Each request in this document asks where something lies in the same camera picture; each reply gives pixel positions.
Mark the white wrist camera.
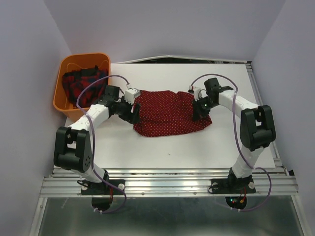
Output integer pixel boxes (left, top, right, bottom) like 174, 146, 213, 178
188, 85, 203, 101
124, 88, 141, 105

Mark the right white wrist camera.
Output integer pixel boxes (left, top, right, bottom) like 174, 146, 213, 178
188, 85, 203, 101

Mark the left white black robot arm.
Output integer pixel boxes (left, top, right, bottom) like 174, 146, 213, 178
54, 86, 141, 194

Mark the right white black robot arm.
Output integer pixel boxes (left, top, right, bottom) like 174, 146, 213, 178
189, 74, 276, 194

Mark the red polka dot skirt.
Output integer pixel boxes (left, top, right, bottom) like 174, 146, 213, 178
133, 90, 212, 137

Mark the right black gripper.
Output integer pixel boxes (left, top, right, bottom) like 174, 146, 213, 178
191, 96, 218, 120

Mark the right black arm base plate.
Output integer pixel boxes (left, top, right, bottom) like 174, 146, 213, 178
210, 177, 256, 195

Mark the orange plastic bin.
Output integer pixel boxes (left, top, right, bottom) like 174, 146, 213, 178
53, 53, 111, 121

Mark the red black plaid skirt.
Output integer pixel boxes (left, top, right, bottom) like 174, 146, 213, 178
62, 65, 108, 108

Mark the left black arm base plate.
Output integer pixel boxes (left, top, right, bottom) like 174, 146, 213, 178
77, 179, 125, 196

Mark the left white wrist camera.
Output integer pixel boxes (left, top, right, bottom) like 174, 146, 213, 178
124, 88, 141, 105

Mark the aluminium front rail frame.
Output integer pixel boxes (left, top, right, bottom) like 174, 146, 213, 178
29, 166, 312, 236

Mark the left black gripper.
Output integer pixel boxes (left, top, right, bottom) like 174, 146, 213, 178
115, 96, 140, 124

